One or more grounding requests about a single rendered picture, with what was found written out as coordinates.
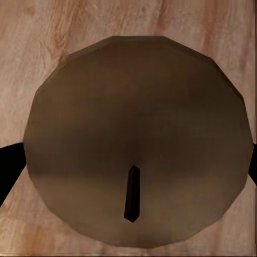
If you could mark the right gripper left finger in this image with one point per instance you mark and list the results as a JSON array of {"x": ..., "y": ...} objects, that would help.
[{"x": 12, "y": 163}]

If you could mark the pillar candle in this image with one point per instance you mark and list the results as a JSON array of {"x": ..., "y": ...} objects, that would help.
[{"x": 138, "y": 141}]

